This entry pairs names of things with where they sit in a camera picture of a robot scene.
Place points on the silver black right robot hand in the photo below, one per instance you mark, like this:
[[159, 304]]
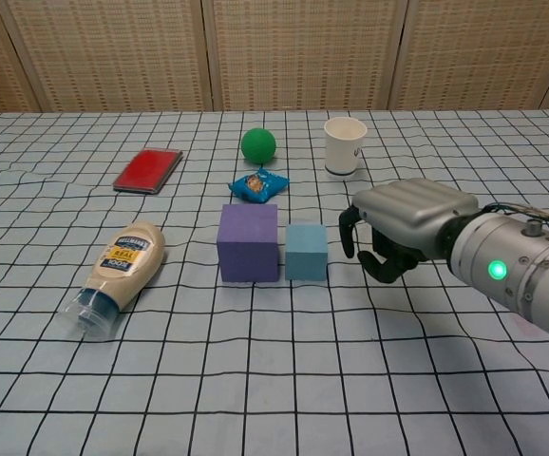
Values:
[[417, 209]]

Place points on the medium light blue foam cube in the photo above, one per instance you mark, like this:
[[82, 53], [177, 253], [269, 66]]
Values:
[[306, 256]]

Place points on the large purple foam cube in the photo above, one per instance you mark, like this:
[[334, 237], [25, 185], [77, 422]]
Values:
[[247, 252]]

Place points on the white paper cup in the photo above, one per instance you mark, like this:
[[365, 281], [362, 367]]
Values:
[[343, 149]]

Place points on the blue snack packet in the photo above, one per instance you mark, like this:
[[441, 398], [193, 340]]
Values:
[[258, 185]]

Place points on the green ball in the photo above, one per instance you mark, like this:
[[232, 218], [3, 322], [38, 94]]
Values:
[[258, 145]]

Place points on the beige woven folding screen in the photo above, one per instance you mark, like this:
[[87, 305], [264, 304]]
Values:
[[303, 52]]

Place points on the light blue checkered tablecloth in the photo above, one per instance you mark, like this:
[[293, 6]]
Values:
[[208, 370]]

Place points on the red flat case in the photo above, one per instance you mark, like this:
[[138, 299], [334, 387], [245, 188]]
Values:
[[147, 170]]

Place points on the mayonnaise squeeze bottle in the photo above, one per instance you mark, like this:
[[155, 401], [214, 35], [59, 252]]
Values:
[[122, 261]]

